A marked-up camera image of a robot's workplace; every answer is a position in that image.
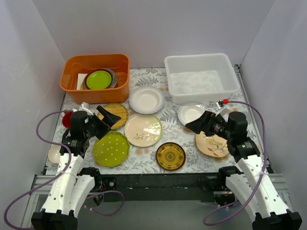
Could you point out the white deep plate left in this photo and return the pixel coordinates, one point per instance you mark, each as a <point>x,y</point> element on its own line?
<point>147,100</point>

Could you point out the white deep plate right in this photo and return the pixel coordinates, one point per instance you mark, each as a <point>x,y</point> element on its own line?
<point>190,111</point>

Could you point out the floral table cloth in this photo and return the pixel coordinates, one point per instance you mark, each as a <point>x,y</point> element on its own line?
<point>142,160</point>

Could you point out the white plastic bin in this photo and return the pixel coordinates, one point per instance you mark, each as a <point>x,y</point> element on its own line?
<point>201,78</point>

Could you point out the white card in bin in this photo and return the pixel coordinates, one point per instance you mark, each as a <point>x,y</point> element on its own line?
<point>80,81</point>

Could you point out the orange plastic bin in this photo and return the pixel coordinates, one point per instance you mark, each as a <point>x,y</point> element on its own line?
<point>85,64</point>

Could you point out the stack of dark plates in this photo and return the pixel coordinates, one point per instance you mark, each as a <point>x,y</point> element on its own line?
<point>114,78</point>

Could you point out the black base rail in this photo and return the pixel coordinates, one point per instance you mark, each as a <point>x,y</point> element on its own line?
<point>204,187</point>

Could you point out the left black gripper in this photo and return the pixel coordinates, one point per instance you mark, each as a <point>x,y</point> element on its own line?
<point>100,125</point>

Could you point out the black mug red inside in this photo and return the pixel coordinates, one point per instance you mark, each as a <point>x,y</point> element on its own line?
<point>66,121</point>

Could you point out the cream plate with bird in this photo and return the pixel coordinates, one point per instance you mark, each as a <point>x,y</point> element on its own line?
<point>213,146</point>

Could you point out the white deep plate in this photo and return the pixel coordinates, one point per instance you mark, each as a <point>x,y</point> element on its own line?
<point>190,111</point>
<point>147,100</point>

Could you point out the yellow black patterned plate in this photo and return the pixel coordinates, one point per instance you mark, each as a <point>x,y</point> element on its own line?
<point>170,156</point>

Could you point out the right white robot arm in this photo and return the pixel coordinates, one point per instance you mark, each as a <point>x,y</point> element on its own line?
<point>249,182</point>

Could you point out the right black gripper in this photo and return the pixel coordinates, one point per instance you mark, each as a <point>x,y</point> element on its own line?
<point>207,123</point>

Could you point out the lime green round plate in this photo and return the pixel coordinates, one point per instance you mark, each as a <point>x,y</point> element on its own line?
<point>98,80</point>

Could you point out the round bamboo mat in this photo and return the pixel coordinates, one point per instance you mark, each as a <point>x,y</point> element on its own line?
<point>119,110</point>

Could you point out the cream plate with twig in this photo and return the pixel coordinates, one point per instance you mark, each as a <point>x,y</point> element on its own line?
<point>143,130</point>

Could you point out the green dotted scalloped plate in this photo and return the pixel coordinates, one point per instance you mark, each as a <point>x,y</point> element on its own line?
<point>112,149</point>

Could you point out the small cream dish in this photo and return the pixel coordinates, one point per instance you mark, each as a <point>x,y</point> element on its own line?
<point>53,154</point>

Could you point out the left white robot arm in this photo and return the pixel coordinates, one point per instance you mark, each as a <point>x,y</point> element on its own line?
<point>72,184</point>

